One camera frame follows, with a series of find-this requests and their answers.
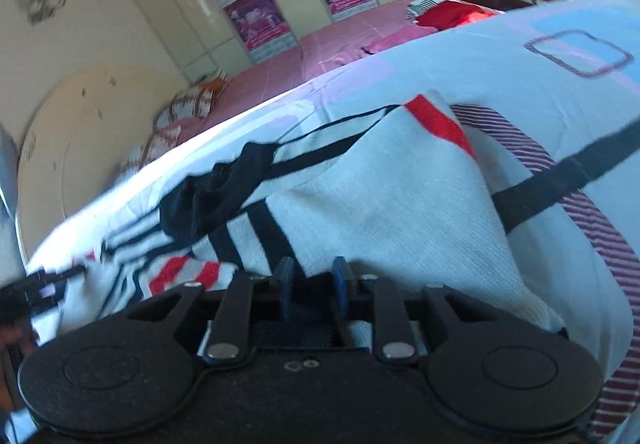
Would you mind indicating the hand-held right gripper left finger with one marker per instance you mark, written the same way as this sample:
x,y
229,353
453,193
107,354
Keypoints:
x,y
284,285

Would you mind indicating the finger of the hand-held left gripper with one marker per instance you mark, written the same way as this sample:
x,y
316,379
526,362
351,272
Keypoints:
x,y
17,304
50,275

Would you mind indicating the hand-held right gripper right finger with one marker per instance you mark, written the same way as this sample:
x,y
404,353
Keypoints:
x,y
341,285

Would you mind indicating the black red striped white sweater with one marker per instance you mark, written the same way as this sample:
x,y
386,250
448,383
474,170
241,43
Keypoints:
x,y
400,204

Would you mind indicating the cream round headboard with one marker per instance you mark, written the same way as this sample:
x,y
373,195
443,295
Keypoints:
x,y
85,133

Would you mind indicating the white brown patterned pillow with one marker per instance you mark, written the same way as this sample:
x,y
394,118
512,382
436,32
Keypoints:
x,y
197,99
150,148

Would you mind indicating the pink checked bedsheet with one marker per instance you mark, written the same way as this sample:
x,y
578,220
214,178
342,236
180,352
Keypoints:
x,y
325,48

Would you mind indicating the pink cloth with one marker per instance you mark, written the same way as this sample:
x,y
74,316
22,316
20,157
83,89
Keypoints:
x,y
395,39

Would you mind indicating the red garment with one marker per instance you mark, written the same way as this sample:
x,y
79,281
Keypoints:
x,y
452,13

